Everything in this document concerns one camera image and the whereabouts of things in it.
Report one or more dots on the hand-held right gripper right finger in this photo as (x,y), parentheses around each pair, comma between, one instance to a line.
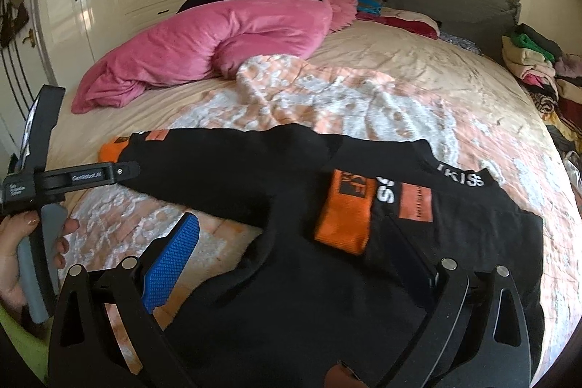
(411,265)

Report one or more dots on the peach and white patterned bedspread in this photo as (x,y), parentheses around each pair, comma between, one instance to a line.
(363,97)

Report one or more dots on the pile of assorted clothes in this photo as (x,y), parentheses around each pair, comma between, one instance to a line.
(536,60)

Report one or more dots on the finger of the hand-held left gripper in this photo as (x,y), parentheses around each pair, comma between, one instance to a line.
(125,172)

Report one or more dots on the white door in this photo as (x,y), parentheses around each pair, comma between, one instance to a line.
(18,88)

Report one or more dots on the black and orange sweatshirt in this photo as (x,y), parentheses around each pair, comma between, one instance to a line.
(227,174)

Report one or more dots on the person's right hand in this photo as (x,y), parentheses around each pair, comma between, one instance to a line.
(345,378)

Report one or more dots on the brown handbag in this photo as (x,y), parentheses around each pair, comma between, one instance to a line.
(11,13)

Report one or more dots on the pink fleece blanket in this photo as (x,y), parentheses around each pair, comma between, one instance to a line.
(191,42)

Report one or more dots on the person's yellow-green clothing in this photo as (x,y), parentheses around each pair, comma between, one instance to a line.
(20,338)

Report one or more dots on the grey patterned cloth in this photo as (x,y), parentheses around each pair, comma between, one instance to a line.
(459,42)

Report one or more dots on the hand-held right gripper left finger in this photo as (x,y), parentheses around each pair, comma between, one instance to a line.
(175,254)

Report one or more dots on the person's left hand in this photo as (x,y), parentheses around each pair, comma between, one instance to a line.
(11,260)

